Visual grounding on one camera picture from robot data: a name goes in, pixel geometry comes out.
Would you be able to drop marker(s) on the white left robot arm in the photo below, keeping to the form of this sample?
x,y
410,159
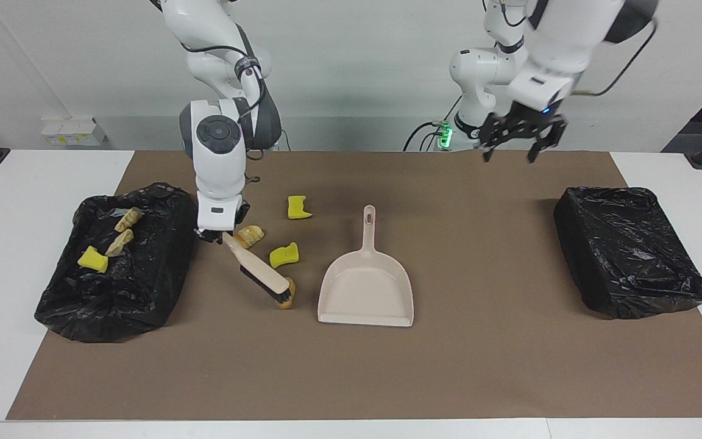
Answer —
x,y
564,42

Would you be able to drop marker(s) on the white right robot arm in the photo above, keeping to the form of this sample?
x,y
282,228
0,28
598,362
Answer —
x,y
220,171

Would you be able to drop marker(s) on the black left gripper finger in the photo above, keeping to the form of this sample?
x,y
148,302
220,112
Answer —
x,y
549,141
492,143

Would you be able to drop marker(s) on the pale bread chunk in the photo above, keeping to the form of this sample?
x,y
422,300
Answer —
x,y
119,243

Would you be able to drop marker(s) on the brown paper table mat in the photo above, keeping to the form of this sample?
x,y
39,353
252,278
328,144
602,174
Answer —
x,y
351,378

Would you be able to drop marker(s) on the orange striped croissant piece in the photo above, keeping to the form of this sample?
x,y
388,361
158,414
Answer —
x,y
128,220

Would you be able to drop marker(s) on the brown oval bread roll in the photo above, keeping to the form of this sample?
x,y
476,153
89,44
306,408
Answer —
x,y
290,292

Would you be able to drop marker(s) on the yellow sponge piece green edge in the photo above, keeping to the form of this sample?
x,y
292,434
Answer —
x,y
298,209

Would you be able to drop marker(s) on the yellow wedge sponge piece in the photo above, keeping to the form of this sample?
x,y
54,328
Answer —
x,y
93,260

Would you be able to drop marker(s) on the striped croissant bread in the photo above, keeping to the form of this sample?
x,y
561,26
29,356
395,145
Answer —
x,y
252,236

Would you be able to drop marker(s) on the beige plastic dustpan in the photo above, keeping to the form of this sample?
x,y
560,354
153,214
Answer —
x,y
366,292

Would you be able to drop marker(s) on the crumpled black bag trash bin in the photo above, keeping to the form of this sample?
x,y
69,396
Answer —
x,y
119,292

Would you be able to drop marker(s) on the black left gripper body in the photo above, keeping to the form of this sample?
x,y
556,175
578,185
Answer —
x,y
524,122

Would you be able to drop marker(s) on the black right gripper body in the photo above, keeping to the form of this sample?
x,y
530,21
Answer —
x,y
223,233

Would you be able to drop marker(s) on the taut black bag trash bin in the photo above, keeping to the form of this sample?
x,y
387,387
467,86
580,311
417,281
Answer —
x,y
625,256

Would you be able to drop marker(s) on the beige hand brush black bristles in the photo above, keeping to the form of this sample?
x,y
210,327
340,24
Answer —
x,y
262,274

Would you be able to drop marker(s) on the white power strip box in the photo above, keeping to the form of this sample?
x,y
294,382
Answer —
x,y
74,131

